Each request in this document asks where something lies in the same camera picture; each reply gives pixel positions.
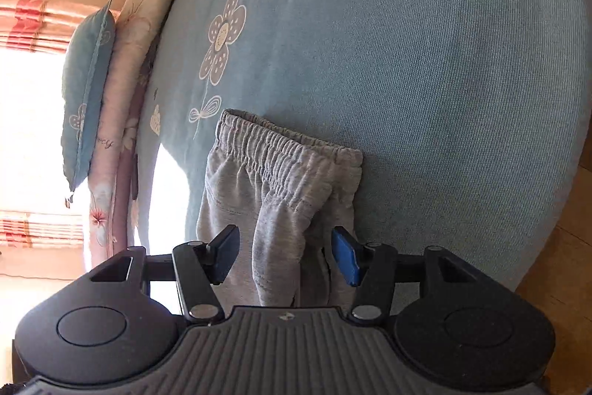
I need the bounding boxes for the grey sweatpants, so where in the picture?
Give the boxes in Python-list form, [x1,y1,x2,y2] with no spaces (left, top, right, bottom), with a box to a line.
[196,109,363,311]

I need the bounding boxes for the teal floral pillow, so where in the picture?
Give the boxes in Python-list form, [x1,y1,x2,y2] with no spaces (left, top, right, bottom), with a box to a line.
[61,4,115,208]

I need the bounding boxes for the teal floral bed sheet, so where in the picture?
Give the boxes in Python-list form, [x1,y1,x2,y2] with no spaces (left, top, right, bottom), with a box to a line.
[135,0,591,288]

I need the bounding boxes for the pink floral folded quilt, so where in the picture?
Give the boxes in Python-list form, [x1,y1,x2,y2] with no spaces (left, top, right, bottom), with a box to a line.
[84,0,172,270]

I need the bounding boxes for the red striped window curtain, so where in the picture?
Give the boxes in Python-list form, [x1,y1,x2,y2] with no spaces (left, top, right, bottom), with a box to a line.
[1,0,98,54]

